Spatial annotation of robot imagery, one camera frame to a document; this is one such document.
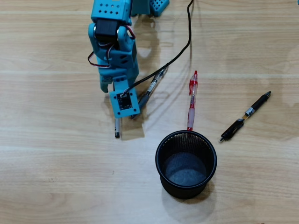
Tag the red retractable pen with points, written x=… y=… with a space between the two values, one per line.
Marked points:
x=192 y=112

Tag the blue wrist camera box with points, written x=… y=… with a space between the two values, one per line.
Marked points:
x=125 y=109

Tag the black mesh pen holder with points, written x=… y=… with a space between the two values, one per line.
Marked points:
x=184 y=172

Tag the clear stick pen black cap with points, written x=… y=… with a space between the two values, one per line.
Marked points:
x=117 y=128

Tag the black retractable pen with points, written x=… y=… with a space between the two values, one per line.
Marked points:
x=254 y=107

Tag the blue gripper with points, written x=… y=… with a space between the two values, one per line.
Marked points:
x=104 y=84

